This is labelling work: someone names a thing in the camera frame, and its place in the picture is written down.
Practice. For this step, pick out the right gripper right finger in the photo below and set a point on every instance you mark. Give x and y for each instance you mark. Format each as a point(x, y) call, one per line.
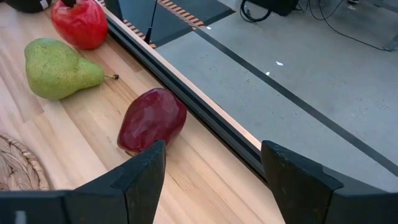
point(295, 180)

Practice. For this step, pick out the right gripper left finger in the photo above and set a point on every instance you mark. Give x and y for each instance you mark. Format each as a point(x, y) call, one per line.
point(143, 180)

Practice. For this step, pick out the dark red faceted fruit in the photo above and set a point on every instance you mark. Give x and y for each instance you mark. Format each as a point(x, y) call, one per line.
point(152, 119)

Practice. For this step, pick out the green pear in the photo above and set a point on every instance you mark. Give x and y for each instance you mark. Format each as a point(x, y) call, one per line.
point(59, 70)

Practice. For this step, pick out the red pomegranate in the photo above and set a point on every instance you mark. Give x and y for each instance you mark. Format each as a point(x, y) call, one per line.
point(81, 23)

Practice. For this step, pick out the round woven placemat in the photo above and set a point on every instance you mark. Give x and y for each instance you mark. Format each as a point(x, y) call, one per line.
point(18, 168)

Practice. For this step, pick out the thin black pole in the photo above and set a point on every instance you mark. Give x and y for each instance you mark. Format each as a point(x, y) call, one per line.
point(148, 34)

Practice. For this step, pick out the black equipment box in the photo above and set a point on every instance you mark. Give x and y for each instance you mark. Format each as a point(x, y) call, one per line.
point(276, 6)

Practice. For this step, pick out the black hazard-striped floor mat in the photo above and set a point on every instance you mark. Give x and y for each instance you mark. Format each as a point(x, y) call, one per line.
point(205, 11)

